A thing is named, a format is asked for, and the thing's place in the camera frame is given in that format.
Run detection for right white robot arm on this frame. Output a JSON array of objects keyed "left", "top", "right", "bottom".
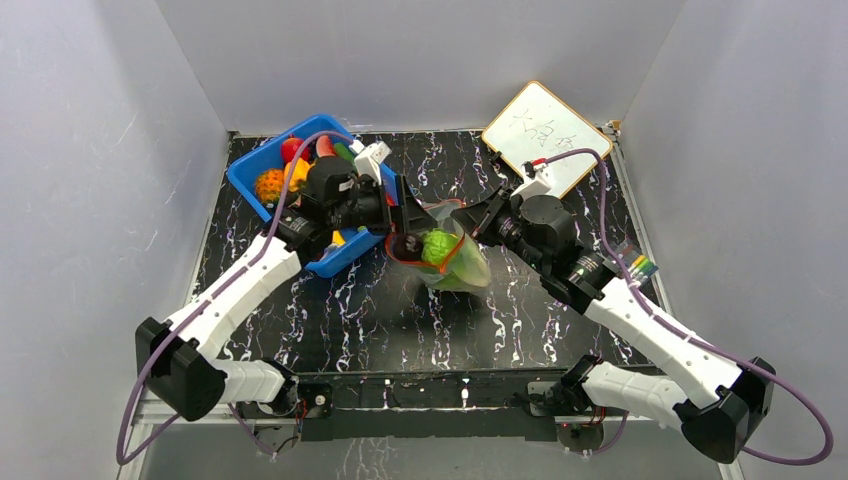
[{"left": 451, "top": 189, "right": 773, "bottom": 464}]

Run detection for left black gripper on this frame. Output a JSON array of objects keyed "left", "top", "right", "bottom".
[{"left": 329, "top": 177, "right": 437, "bottom": 238}]

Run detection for orange toy pineapple fruit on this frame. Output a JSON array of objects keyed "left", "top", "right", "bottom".
[{"left": 254, "top": 168, "right": 285, "bottom": 208}]

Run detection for white dry-erase board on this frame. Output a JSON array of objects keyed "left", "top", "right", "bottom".
[{"left": 482, "top": 81, "right": 613, "bottom": 198}]

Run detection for clear zip top bag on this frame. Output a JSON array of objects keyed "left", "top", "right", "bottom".
[{"left": 384, "top": 199, "right": 492, "bottom": 293}]

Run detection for dark toy plum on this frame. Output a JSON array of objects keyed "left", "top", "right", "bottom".
[{"left": 390, "top": 233, "right": 424, "bottom": 262}]

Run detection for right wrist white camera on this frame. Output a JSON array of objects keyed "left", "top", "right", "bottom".
[{"left": 511, "top": 158, "right": 552, "bottom": 200}]

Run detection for green toy lettuce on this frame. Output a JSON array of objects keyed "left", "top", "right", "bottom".
[{"left": 431, "top": 238, "right": 492, "bottom": 293}]

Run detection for wrist white camera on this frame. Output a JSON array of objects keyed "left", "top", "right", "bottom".
[
  {"left": 349, "top": 140, "right": 391, "bottom": 185},
  {"left": 511, "top": 158, "right": 552, "bottom": 200}
]

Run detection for green toy custard apple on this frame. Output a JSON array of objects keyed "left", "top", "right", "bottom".
[{"left": 421, "top": 229, "right": 459, "bottom": 265}]

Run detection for blue plastic bin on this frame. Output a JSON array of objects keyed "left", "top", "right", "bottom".
[{"left": 227, "top": 114, "right": 385, "bottom": 278}]

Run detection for green toy cucumber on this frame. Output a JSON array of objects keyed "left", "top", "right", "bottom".
[{"left": 333, "top": 142, "right": 355, "bottom": 164}]

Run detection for toy watermelon slice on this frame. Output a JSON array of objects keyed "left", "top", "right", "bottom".
[{"left": 314, "top": 135, "right": 337, "bottom": 158}]

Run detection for pack of coloured markers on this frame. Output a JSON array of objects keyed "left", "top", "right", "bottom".
[{"left": 615, "top": 241, "right": 658, "bottom": 286}]

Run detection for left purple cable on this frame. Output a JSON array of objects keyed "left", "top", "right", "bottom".
[{"left": 115, "top": 131, "right": 359, "bottom": 466}]

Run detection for red toy pomegranate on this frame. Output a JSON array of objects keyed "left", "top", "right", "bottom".
[{"left": 280, "top": 135, "right": 311, "bottom": 165}]

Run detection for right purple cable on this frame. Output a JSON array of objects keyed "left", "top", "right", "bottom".
[{"left": 529, "top": 147, "right": 835, "bottom": 466}]

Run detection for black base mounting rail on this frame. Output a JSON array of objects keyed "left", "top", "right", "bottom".
[{"left": 132, "top": 364, "right": 670, "bottom": 444}]

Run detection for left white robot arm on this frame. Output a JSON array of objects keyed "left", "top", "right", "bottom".
[{"left": 136, "top": 156, "right": 437, "bottom": 421}]

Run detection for yellow toy bell pepper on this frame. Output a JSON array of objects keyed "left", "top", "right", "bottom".
[{"left": 284, "top": 158, "right": 312, "bottom": 192}]

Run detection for purple cable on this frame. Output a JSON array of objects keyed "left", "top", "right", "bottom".
[
  {"left": 115, "top": 131, "right": 359, "bottom": 466},
  {"left": 529, "top": 147, "right": 835, "bottom": 466}
]

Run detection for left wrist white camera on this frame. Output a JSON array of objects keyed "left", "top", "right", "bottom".
[{"left": 349, "top": 140, "right": 391, "bottom": 185}]

